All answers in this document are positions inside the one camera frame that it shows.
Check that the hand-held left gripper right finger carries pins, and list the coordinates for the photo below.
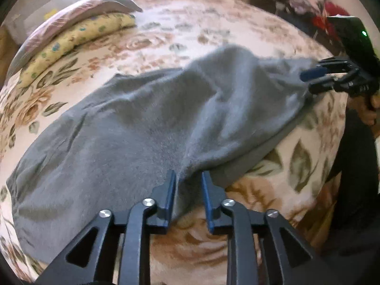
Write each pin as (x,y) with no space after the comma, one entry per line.
(207,196)

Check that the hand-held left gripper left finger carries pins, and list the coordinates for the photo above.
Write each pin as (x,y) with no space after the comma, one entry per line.
(170,190)

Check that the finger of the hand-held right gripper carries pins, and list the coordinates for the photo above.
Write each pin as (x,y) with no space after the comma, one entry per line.
(313,73)
(322,86)

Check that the grey pants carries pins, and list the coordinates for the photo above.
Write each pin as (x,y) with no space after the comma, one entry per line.
(142,130)

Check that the person's right hand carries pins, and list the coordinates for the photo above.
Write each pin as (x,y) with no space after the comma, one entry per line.
(369,113)

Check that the pile of colourful clothes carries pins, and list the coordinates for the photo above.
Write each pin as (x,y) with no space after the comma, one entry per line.
(302,0)

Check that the person's dark trouser leg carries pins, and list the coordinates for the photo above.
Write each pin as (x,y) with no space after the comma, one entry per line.
(353,184)

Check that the floral bed blanket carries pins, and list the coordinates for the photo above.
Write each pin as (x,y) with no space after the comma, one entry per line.
(190,32)

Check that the yellow floral pillow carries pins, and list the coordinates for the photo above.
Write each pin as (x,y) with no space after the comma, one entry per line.
(77,34)

